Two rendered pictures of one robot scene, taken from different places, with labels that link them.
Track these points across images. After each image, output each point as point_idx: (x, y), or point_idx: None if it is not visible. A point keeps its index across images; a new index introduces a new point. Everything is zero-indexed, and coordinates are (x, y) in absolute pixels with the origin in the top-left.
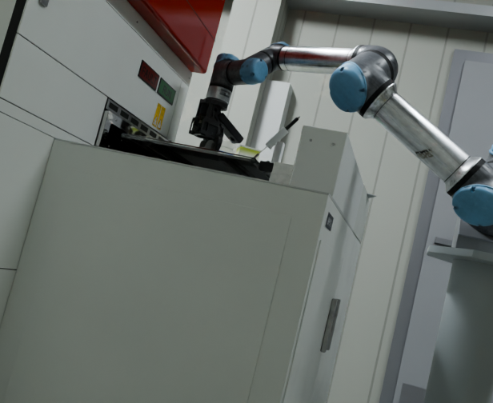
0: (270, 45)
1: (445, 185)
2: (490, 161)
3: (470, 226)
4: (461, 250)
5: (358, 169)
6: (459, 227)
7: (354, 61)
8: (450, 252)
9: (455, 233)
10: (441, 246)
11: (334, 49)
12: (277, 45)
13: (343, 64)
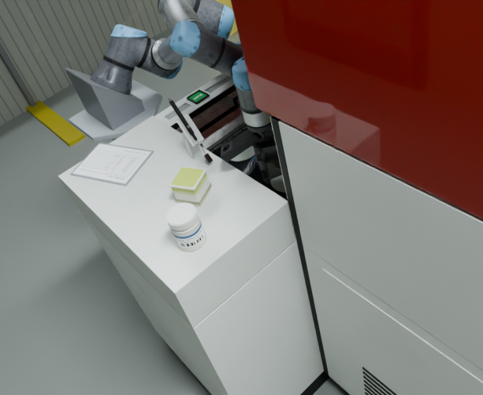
0: (204, 29)
1: (174, 65)
2: (147, 41)
3: (129, 95)
4: (159, 101)
5: (203, 85)
6: (136, 98)
7: (221, 3)
8: (157, 107)
9: (120, 110)
10: (154, 110)
11: (188, 3)
12: (201, 25)
13: (226, 9)
